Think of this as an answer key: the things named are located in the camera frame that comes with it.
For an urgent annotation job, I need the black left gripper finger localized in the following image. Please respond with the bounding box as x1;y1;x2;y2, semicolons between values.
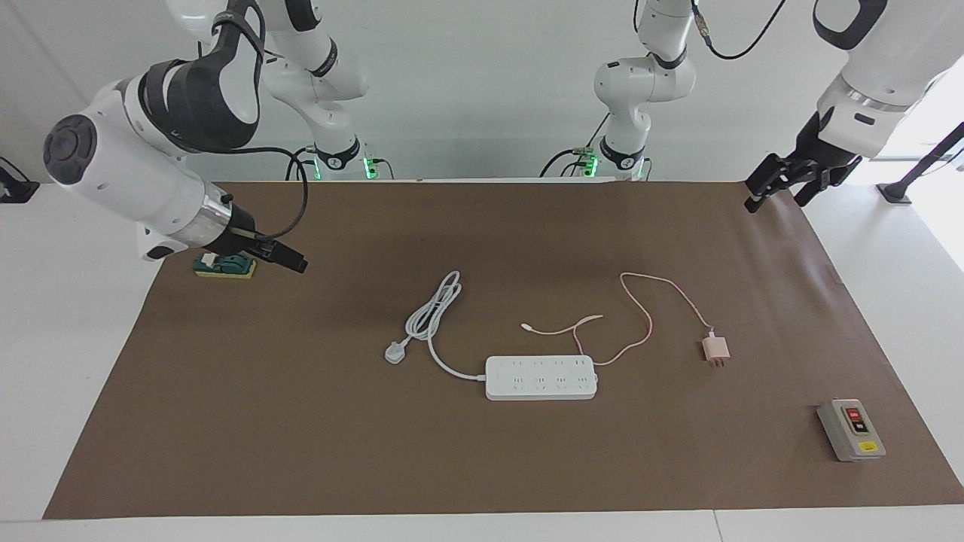
791;175;830;209
743;167;789;215

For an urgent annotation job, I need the pink charger adapter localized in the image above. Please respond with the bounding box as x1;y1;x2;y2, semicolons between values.
701;336;732;370

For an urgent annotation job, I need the pink charging cable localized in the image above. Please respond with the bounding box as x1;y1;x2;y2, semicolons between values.
520;272;717;368

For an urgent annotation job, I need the brown table mat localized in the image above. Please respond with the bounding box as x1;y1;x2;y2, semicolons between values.
42;181;964;521

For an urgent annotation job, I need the black desk clamp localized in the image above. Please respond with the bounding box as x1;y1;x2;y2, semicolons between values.
0;155;41;205

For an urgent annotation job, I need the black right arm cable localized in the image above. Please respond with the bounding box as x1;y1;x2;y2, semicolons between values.
197;6;310;242

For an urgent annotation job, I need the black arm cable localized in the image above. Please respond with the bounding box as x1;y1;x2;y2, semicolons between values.
691;0;789;62
197;6;310;242

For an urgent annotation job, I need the black base cable bundle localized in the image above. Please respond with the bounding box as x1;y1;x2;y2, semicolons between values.
284;146;319;182
539;113;612;179

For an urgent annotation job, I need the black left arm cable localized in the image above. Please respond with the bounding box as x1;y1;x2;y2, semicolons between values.
691;0;789;62

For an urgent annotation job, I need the white power cord with plug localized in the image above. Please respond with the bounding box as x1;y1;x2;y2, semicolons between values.
383;270;490;380

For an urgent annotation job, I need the grey on-off switch box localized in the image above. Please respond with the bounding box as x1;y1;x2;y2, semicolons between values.
816;398;887;463

